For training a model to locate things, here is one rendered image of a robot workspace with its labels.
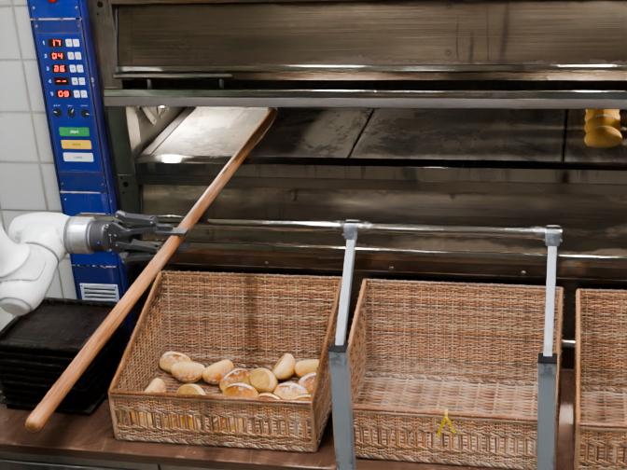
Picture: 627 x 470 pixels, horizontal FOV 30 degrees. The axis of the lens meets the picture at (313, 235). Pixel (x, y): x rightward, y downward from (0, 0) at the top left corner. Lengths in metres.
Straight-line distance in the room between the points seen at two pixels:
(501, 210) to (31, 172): 1.36
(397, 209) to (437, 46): 0.48
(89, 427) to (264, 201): 0.78
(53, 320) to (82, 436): 0.38
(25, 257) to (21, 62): 0.81
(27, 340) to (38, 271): 0.59
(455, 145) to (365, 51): 0.42
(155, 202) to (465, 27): 1.03
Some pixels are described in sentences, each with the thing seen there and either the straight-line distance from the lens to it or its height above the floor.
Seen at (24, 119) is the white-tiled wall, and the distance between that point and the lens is 3.45.
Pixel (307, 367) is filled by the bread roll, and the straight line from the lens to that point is 3.29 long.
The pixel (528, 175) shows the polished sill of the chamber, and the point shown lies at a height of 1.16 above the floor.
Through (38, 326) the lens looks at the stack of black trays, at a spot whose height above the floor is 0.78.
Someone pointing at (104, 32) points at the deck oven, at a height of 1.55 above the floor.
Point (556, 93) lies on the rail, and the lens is 2.90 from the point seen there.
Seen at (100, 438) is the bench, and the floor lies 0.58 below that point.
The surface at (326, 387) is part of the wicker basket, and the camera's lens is 3.12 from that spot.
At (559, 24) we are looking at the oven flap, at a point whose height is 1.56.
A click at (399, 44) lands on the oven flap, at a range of 3.04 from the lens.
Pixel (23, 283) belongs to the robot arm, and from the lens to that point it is 2.74.
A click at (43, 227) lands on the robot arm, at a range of 2.85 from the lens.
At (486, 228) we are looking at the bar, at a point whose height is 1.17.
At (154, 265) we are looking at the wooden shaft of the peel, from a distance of 2.63.
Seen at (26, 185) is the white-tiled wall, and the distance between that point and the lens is 3.53.
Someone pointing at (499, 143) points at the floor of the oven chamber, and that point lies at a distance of 3.31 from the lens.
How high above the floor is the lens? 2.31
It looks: 24 degrees down
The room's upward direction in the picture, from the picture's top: 4 degrees counter-clockwise
